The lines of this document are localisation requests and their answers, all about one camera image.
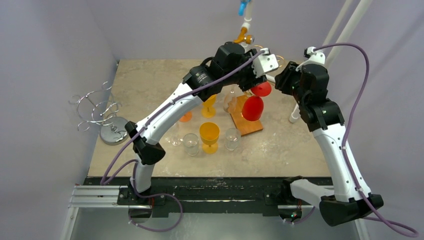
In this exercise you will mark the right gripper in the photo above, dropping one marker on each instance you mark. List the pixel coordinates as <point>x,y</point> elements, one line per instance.
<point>284,79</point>

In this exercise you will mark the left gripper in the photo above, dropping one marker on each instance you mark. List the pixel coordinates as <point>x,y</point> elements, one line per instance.
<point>252,79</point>

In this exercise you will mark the clear tall flute glass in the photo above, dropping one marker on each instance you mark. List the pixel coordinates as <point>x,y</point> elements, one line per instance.
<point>230,101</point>

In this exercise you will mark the red plastic wine glass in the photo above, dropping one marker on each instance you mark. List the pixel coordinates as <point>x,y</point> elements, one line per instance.
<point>253,107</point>

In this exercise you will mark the gold rack with wooden base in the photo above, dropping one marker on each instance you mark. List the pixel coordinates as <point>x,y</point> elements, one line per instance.
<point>244,126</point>

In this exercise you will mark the clear short glass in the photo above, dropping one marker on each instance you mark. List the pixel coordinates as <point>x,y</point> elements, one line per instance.
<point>232,139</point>
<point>191,144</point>

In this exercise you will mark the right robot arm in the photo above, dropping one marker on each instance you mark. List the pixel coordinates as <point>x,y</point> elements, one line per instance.
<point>351,198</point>

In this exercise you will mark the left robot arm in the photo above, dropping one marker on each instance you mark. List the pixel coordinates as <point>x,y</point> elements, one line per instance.
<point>231,65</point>

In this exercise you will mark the clear wine glass left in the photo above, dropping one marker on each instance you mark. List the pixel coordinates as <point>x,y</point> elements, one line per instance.
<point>173,135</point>

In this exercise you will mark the chrome wine glass rack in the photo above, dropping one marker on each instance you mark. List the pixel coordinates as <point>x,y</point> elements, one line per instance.
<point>99,108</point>

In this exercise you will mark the yellow plastic goblet far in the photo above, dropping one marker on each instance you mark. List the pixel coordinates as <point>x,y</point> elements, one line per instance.
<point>208,110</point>

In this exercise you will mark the yellow plastic goblet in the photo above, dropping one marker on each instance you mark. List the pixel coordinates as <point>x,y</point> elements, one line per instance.
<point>208,110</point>
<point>209,135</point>

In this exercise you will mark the orange plastic goblet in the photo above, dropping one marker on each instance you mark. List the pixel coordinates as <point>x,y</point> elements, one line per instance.
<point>186,117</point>

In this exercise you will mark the yellow plastic goblet near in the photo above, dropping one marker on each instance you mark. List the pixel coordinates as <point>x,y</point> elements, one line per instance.
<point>209,135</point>

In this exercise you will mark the brass faucet with blue handle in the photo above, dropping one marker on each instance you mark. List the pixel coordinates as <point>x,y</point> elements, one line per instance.
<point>245,10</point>

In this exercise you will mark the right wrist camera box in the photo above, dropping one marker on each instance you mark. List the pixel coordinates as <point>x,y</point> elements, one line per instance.
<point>314,56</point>

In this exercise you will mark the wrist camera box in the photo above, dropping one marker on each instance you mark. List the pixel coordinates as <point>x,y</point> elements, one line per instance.
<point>314,56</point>
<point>264,63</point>

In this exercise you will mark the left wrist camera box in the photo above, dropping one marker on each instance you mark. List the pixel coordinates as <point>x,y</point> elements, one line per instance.
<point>264,63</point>

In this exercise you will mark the white pvc pipe frame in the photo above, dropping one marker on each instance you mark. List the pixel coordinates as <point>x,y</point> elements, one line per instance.
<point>350,26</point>

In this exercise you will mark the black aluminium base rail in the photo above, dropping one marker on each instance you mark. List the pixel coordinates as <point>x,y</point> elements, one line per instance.
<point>197,195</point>

